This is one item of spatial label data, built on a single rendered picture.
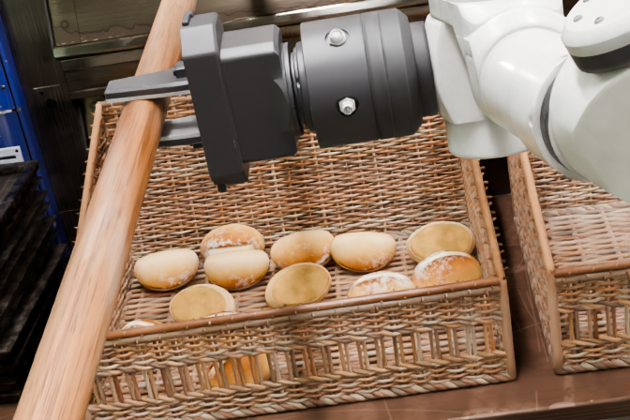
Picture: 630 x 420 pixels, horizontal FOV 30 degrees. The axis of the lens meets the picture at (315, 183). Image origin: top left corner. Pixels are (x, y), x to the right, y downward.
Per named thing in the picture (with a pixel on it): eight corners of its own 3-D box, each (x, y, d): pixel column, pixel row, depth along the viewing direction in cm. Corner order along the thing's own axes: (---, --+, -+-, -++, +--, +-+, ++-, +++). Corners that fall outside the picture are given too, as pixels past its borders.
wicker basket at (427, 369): (132, 251, 193) (91, 98, 181) (473, 202, 190) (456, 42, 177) (82, 444, 150) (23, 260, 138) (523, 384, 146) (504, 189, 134)
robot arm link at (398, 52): (382, 180, 78) (552, 155, 78) (357, 22, 76) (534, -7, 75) (378, 140, 89) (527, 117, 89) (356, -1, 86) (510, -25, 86)
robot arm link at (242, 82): (172, 45, 75) (358, 15, 74) (186, -4, 83) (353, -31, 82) (213, 217, 80) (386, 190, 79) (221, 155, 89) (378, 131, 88)
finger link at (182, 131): (115, 145, 82) (202, 131, 81) (122, 126, 84) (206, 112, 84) (120, 166, 82) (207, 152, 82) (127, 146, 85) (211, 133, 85)
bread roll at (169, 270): (193, 242, 176) (200, 276, 174) (200, 256, 182) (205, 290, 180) (128, 255, 176) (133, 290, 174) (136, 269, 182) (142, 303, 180)
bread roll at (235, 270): (264, 245, 172) (267, 282, 171) (271, 253, 178) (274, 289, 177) (198, 252, 173) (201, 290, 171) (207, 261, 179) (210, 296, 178)
